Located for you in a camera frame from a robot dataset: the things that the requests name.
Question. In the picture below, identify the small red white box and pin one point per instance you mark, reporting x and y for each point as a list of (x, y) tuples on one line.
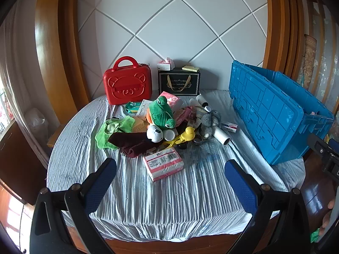
[(230, 127)]

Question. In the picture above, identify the red bear suitcase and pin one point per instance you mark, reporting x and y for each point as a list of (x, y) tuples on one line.
[(127, 84)]

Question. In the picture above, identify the green wipes packet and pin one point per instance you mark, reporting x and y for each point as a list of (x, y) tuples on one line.
[(133, 107)]

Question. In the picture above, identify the sheer white curtain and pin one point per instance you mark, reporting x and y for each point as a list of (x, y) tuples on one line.
[(18, 71)]

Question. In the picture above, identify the wooden glass partition screen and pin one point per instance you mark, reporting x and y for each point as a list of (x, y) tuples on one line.
[(321, 45)]

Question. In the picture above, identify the green frog plush toy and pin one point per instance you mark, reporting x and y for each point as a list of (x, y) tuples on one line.
[(159, 111)]

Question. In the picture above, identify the beige box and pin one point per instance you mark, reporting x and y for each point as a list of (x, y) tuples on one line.
[(139, 124)]

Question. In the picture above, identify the person's right hand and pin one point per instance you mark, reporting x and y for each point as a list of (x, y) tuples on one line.
[(324, 225)]

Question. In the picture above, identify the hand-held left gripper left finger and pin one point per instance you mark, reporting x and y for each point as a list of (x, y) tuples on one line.
[(102, 180)]

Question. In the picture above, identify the white pink tissue box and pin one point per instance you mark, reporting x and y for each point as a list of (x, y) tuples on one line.
[(165, 64)]

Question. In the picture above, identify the dark red cloth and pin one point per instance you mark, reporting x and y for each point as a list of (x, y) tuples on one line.
[(127, 140)]

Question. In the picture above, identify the white green medicine box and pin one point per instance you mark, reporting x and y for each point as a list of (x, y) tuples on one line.
[(143, 108)]

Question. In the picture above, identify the pink white tissue packet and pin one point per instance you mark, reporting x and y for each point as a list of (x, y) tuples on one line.
[(163, 164)]

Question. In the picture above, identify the blue plastic crate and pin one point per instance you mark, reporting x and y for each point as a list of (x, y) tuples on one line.
[(264, 111)]

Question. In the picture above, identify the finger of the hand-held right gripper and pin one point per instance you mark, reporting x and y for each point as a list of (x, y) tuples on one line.
[(319, 144)]

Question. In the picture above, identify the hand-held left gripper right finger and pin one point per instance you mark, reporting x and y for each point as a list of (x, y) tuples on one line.
[(242, 187)]

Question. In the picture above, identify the white round jar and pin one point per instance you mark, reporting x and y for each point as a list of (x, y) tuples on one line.
[(169, 135)]

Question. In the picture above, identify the yellow duck clamp toy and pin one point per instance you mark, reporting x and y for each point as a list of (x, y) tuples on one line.
[(188, 132)]

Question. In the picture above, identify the wooden headboard frame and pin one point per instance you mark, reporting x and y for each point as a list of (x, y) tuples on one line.
[(50, 45)]

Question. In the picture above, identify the clear plastic bag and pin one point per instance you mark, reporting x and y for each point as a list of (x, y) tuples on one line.
[(35, 124)]

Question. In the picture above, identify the grey plush toy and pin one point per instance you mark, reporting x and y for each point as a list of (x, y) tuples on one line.
[(209, 121)]

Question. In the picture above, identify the pink tissue pack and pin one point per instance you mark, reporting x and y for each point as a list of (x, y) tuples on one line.
[(173, 101)]

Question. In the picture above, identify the dark wooden cabinet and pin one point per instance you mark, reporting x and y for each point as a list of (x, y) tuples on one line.
[(18, 158)]

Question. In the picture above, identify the white padded headboard panel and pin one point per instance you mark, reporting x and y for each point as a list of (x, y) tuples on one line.
[(172, 18)]

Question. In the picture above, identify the white snowman plush toy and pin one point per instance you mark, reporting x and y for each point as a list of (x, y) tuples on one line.
[(155, 135)]

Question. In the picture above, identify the yellow sticky note pad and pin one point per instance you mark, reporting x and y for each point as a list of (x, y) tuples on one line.
[(190, 68)]

